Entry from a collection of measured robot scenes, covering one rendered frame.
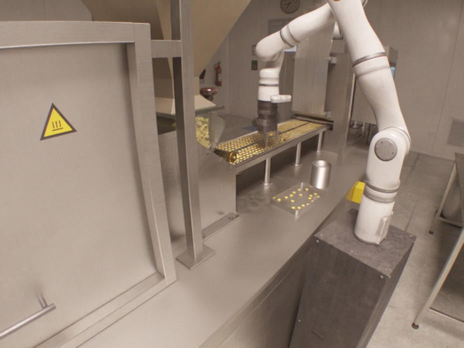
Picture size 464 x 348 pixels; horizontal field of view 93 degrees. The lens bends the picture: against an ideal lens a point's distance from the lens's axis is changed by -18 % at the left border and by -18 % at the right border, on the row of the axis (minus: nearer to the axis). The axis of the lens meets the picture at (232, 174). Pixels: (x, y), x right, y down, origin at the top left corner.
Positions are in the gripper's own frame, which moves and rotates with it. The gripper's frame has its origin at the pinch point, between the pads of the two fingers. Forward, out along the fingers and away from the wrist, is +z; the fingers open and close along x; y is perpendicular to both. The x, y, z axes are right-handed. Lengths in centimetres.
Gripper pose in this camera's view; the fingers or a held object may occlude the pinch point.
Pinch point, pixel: (270, 148)
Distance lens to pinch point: 99.9
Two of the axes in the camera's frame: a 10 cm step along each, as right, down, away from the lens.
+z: 0.0, 9.1, 4.0
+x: -7.8, 2.5, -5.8
